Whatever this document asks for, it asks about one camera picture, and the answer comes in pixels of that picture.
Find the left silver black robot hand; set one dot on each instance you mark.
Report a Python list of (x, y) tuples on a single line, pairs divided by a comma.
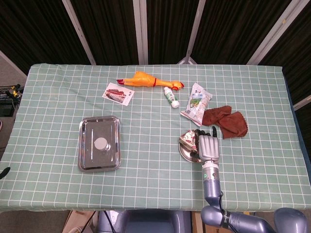
[(5, 172)]

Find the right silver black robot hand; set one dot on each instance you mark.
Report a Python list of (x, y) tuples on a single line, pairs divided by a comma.
[(209, 148)]

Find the gold foil bag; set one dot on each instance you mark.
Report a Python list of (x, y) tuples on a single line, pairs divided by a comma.
[(189, 139)]

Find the small white round cap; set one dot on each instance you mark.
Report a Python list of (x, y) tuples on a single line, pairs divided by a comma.
[(101, 144)]

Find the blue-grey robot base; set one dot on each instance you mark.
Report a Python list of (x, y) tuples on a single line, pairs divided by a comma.
[(145, 222)]

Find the round steel plate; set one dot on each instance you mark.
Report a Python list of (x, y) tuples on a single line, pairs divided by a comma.
[(185, 155)]

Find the brown cloth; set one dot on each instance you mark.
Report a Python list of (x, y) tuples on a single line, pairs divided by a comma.
[(230, 123)]

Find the white green snack bag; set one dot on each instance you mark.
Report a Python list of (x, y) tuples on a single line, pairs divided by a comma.
[(196, 104)]

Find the black electronic box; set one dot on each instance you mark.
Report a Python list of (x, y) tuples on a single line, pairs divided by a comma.
[(6, 109)]

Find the small white green bottle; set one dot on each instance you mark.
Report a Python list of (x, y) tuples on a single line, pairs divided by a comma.
[(171, 97)]

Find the light wooden board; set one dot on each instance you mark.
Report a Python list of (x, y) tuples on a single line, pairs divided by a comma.
[(196, 222)]

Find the green checked tablecloth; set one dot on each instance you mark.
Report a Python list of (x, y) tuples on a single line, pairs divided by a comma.
[(145, 189)]

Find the printed cardboard box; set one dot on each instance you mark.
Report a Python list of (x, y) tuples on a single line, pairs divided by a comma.
[(206, 229)]

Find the yellow black clamp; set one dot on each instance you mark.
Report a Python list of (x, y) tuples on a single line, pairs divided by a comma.
[(13, 91)]

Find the open cardboard box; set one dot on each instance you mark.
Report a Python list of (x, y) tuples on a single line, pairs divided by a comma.
[(77, 218)]

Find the grey metal stand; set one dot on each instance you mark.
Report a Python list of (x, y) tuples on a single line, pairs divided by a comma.
[(187, 59)]

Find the yellow rubber chicken toy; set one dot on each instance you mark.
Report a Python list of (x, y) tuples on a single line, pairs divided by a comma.
[(141, 80)]

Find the rectangular steel tray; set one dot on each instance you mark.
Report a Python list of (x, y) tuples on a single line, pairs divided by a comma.
[(92, 126)]

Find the photo postcard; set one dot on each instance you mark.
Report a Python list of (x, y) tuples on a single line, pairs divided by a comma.
[(117, 94)]

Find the white partition frame post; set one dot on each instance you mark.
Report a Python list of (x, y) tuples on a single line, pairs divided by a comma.
[(272, 31), (141, 31), (302, 102), (195, 26), (79, 31)]

